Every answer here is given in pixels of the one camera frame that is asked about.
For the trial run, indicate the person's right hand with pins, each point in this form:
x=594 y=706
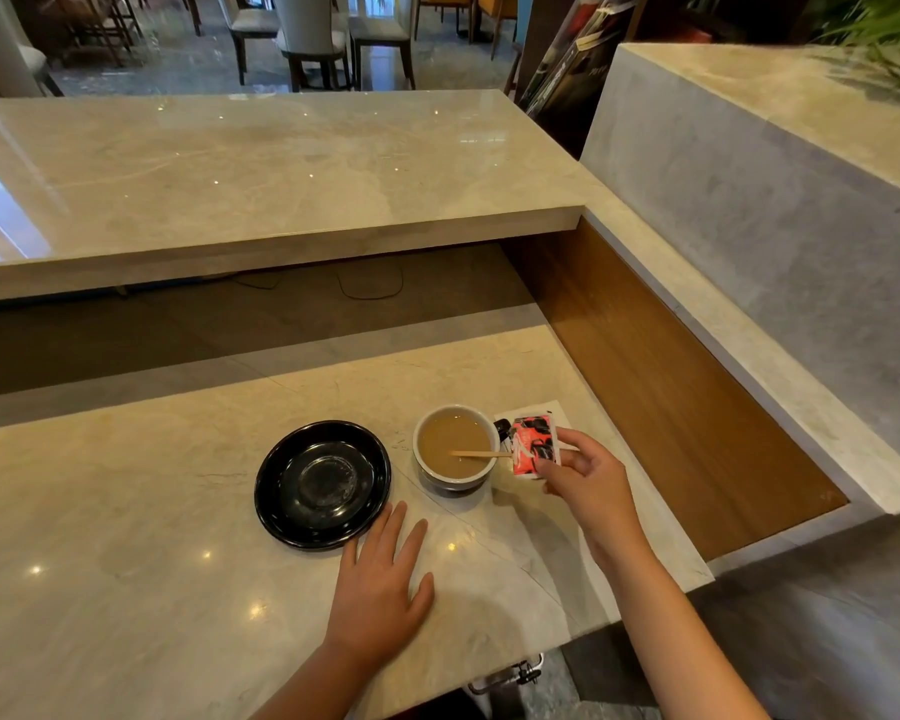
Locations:
x=596 y=502

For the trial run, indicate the person's left hand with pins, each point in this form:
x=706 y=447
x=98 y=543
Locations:
x=375 y=599

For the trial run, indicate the person's left middle finger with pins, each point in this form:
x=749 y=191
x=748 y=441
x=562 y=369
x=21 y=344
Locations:
x=390 y=532

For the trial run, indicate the person's right thumb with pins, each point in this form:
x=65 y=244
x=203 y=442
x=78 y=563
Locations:
x=551 y=472

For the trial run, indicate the person's left thumb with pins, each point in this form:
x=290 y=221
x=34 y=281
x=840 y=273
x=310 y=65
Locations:
x=424 y=596

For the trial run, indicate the red coffee sachet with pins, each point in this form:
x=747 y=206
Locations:
x=531 y=446

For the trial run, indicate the person's left forearm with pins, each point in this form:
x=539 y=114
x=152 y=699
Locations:
x=319 y=686

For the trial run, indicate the person's right forearm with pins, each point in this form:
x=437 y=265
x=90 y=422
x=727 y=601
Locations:
x=682 y=641

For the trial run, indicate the white paper napkin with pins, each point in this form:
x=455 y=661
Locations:
x=540 y=412

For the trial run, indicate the wooden stir stick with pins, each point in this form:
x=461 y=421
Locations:
x=481 y=454

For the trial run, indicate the black saucer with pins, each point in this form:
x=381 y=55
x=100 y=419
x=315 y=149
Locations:
x=322 y=485

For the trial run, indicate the white cup of coffee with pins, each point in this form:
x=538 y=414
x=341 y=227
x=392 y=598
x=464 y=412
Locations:
x=455 y=448

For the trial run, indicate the dark magazine rack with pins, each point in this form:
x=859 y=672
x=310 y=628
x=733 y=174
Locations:
x=577 y=59

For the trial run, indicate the orange upholstered chair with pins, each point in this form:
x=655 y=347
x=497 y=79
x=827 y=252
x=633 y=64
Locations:
x=444 y=7
x=497 y=11

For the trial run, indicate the white cushioned dining chair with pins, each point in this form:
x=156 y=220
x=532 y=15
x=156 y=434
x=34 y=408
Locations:
x=249 y=29
x=381 y=37

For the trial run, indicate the white round-back chair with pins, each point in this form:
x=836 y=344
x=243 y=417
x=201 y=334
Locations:
x=311 y=33

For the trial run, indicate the green potted plant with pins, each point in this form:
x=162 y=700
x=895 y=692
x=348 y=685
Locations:
x=885 y=33

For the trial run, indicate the dark wooden chair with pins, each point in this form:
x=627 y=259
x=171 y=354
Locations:
x=97 y=26

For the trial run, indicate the large white armchair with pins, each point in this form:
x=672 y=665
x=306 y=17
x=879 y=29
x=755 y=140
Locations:
x=7 y=44

